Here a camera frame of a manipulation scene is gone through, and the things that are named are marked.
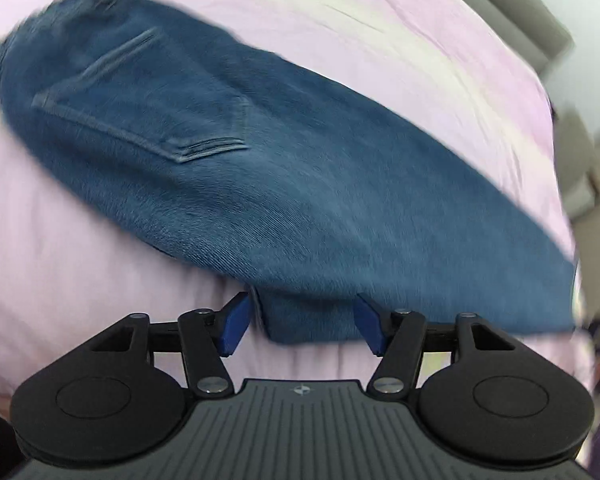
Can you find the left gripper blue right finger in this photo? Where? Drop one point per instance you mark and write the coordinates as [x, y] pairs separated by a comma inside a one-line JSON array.
[[396, 338]]

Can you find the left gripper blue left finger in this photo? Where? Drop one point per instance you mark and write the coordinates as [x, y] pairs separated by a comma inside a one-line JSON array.
[[207, 337]]

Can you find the blue denim jeans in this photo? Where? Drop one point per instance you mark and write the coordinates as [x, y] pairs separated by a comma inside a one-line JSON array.
[[236, 161]]

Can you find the pink bed sheet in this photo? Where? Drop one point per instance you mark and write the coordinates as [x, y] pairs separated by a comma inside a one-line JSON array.
[[67, 273]]

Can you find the grey bedside chair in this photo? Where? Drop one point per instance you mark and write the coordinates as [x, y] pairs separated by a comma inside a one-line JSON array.
[[574, 160]]

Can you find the grey upholstered headboard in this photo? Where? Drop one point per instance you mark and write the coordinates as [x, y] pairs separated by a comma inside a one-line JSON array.
[[538, 24]]

